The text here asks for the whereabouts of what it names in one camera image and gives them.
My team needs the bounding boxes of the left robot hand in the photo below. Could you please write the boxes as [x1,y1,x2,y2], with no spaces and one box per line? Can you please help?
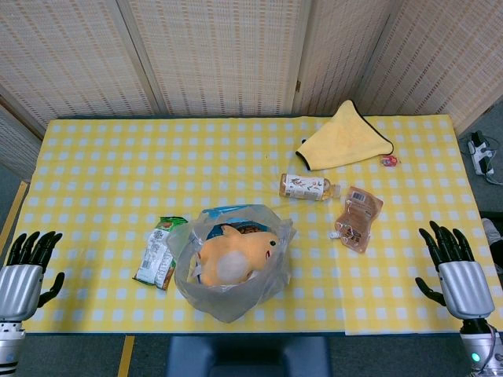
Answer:
[0,230,66,321]

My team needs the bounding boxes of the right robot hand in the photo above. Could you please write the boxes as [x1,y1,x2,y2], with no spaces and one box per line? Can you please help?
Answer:
[414,220,496,320]

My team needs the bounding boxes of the translucent plastic bag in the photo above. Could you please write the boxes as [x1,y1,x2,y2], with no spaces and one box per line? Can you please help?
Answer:
[167,203,296,324]

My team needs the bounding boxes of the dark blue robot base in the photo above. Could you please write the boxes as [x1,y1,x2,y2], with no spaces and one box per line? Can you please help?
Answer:
[167,336,333,377]

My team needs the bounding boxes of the brown spout pouch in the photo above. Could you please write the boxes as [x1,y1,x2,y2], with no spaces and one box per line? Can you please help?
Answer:
[329,186,384,254]

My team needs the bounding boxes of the white power strip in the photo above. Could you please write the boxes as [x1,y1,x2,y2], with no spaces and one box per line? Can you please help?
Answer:
[467,131,495,176]

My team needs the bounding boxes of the green snack packet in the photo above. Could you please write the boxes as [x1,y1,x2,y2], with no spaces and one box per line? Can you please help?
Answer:
[132,215,190,291]

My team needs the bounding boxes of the woven folding screen panel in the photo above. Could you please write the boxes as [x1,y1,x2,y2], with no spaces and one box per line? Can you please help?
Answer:
[0,0,166,138]
[117,0,314,117]
[0,93,46,170]
[292,0,394,117]
[355,0,503,134]

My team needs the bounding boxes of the yellow checkered tablecloth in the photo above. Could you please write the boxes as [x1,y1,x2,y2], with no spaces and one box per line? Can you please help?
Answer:
[0,116,503,337]

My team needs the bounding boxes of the tea bottle with white label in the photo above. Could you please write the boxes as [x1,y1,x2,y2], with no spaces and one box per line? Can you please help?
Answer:
[279,173,342,202]

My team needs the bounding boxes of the yellow cloth with black trim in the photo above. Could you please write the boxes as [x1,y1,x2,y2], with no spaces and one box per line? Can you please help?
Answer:
[295,100,395,172]

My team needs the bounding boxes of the orange plush toy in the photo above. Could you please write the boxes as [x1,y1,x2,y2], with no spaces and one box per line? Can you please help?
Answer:
[196,224,281,287]

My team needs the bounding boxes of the blue snack package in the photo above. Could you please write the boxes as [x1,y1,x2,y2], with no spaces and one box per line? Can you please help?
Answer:
[203,205,263,237]

